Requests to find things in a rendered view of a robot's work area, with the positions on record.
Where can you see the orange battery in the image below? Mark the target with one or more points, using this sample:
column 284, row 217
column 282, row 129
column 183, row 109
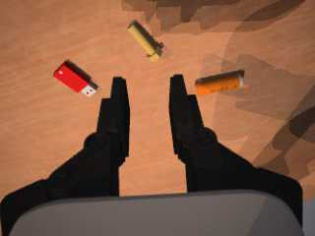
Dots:
column 217, row 85

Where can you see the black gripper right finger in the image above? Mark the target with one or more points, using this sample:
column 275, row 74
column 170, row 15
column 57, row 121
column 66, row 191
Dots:
column 208, row 163

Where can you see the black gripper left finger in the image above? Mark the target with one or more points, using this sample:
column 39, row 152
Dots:
column 89, row 172

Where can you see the red usb stick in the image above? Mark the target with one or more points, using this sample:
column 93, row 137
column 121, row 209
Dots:
column 74, row 79

